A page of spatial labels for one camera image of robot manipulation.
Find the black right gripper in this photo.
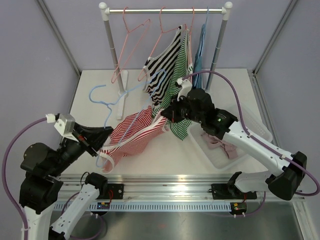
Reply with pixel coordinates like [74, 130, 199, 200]
[162, 93, 205, 124]

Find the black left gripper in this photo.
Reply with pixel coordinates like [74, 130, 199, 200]
[48, 121, 115, 177]

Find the green white striped tank top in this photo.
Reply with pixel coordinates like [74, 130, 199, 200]
[151, 29, 194, 141]

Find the red white striped tank top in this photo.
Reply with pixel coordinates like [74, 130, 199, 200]
[98, 106, 168, 174]

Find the light blue wire hanger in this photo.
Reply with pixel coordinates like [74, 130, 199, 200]
[88, 69, 167, 130]

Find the mauve pink tank top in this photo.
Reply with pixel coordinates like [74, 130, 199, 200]
[201, 132, 238, 160]

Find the black white striped tank top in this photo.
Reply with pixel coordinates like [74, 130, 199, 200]
[143, 25, 183, 107]

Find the pink wire hanger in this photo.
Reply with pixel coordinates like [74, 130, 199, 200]
[137, 6, 179, 82]
[111, 6, 152, 84]
[185, 7, 195, 75]

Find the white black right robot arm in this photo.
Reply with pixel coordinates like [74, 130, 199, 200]
[160, 89, 307, 201]

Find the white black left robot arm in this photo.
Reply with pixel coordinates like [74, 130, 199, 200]
[19, 123, 113, 240]

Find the blue tank top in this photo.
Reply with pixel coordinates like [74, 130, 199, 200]
[192, 23, 208, 90]

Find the white silver clothes rack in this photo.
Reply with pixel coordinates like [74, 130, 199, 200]
[98, 1, 233, 120]

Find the white plastic basket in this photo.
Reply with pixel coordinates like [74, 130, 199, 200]
[188, 104, 273, 172]

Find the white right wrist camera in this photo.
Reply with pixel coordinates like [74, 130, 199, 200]
[176, 78, 192, 102]

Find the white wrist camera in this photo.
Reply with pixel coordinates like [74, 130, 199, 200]
[176, 78, 192, 102]
[45, 113, 78, 142]

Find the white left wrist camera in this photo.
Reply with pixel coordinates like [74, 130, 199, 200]
[45, 113, 78, 142]

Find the blue wire hanger rightmost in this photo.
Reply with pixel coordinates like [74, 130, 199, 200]
[193, 6, 210, 87]

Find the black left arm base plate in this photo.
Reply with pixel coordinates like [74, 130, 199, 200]
[97, 183, 124, 200]

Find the white slotted cable duct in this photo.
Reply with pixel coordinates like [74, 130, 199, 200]
[53, 201, 233, 212]

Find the aluminium mounting rail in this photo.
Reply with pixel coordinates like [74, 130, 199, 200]
[57, 174, 306, 202]

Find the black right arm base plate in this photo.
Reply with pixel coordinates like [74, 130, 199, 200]
[208, 183, 258, 200]

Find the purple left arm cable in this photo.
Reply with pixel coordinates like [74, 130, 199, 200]
[1, 117, 106, 240]

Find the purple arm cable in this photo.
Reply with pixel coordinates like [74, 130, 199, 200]
[183, 70, 320, 218]
[1, 117, 106, 240]

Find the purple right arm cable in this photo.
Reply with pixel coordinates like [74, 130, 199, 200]
[183, 70, 320, 218]

